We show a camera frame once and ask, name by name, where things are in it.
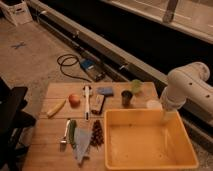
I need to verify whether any white cardboard box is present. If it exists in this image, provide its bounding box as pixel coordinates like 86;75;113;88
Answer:
0;0;32;26

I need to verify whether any blue sponge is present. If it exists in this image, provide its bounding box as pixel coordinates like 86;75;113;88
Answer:
97;87;114;97

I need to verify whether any green plastic cup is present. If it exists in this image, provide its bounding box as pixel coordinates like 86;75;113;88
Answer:
131;79;142;94

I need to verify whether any yellow banana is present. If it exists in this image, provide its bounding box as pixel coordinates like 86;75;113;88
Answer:
47;100;66;118

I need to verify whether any bunch of dark grapes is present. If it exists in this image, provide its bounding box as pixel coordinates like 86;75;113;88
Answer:
90;120;104;146

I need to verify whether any yellow plastic bin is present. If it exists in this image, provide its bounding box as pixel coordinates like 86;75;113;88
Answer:
104;109;199;171

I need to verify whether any grey blue cloth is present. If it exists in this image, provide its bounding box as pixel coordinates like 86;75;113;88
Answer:
74;128;92;164

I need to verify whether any black cable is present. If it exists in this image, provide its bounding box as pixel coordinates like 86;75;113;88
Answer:
56;53;93;83

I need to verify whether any wooden board eraser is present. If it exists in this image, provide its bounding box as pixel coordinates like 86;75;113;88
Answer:
91;94;105;115

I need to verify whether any blue power box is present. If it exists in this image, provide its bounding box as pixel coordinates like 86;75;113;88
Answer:
80;59;105;82

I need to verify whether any silver peeler tool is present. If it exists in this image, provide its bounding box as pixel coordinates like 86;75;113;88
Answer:
60;119;70;145

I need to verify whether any dark metal cup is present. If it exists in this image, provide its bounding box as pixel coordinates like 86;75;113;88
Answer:
121;90;133;107

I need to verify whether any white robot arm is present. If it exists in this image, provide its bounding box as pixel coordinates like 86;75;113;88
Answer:
160;62;213;122

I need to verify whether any red apple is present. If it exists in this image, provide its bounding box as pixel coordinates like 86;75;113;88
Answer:
68;94;80;107

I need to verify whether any green cucumber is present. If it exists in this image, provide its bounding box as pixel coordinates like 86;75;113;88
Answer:
69;120;77;149

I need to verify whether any black chair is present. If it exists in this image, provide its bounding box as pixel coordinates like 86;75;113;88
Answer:
0;77;36;171

